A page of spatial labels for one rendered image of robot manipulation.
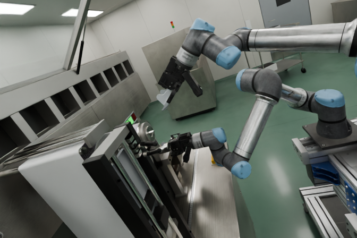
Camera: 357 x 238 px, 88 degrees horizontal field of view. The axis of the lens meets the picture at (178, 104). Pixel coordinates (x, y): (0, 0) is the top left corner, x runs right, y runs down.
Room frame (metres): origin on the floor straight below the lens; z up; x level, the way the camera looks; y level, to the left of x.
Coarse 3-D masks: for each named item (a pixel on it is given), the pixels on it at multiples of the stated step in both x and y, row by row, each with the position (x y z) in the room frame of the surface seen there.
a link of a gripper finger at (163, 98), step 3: (168, 90) 0.70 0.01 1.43; (165, 93) 0.70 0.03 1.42; (168, 93) 0.70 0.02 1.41; (159, 96) 0.71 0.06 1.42; (162, 96) 0.70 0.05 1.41; (165, 96) 0.70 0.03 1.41; (159, 99) 0.71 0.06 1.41; (162, 99) 0.70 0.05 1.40; (165, 99) 0.70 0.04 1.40; (162, 102) 0.70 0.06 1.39; (165, 102) 0.70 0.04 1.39; (165, 105) 0.70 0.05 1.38; (168, 105) 0.70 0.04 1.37; (165, 108) 0.71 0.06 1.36
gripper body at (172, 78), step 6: (174, 60) 0.69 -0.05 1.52; (168, 66) 0.71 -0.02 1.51; (174, 66) 0.69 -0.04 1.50; (186, 66) 0.66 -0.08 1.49; (192, 66) 0.69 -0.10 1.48; (168, 72) 0.70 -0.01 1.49; (174, 72) 0.70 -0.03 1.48; (180, 72) 0.69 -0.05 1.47; (162, 78) 0.70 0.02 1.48; (168, 78) 0.68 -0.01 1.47; (174, 78) 0.68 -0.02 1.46; (180, 78) 0.69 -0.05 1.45; (162, 84) 0.69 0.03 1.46; (168, 84) 0.69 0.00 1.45; (174, 84) 0.68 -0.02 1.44; (180, 84) 0.67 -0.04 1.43
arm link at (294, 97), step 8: (240, 72) 0.89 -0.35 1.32; (248, 72) 0.83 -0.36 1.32; (256, 72) 0.79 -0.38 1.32; (240, 80) 0.85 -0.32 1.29; (248, 80) 0.80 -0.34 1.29; (240, 88) 0.86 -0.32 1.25; (248, 88) 0.81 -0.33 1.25; (288, 88) 0.87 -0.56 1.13; (296, 88) 0.94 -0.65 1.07; (280, 96) 0.86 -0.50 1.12; (288, 96) 0.86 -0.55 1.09; (296, 96) 0.88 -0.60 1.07; (304, 96) 0.88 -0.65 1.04; (288, 104) 0.94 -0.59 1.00; (296, 104) 0.89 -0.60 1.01; (304, 104) 0.88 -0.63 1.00
